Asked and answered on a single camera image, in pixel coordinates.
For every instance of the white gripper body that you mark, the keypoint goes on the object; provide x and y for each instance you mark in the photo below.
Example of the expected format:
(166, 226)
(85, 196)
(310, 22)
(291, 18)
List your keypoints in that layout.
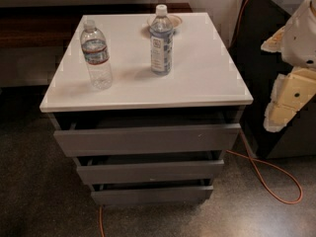
(300, 39)

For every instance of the grey top drawer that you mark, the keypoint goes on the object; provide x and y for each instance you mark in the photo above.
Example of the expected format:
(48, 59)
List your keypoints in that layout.
(128, 136)

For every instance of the clear red label water bottle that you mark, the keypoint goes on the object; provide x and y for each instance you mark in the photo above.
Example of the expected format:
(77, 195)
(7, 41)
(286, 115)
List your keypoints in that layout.
(95, 50)

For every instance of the small white bowl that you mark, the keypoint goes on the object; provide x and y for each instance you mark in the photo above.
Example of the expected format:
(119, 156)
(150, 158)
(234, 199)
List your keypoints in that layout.
(175, 20)

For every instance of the white topped grey drawer cabinet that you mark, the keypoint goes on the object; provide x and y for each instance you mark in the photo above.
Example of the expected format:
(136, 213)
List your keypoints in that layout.
(203, 83)

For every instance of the dark counter cabinet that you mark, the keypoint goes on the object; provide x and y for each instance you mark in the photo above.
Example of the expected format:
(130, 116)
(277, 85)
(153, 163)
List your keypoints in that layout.
(259, 69)

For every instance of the dark wooden bench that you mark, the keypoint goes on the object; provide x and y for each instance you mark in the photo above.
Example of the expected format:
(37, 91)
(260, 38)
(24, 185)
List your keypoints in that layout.
(54, 25)

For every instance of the grey bottom drawer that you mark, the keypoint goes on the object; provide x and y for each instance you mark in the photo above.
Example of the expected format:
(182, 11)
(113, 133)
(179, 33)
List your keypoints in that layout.
(170, 192)

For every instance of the grey drawer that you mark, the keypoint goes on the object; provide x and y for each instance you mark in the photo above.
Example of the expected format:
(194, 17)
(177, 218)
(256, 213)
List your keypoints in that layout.
(128, 136)
(150, 168)
(170, 192)

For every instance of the grey middle drawer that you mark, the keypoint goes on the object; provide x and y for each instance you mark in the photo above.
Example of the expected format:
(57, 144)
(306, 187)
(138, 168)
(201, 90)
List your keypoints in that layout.
(150, 168)

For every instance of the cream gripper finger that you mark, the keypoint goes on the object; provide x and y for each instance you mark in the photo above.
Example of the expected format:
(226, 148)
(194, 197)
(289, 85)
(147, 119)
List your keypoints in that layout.
(289, 95)
(273, 43)

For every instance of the blue label plastic bottle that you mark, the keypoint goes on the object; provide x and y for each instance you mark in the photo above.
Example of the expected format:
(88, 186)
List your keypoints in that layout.
(161, 41)

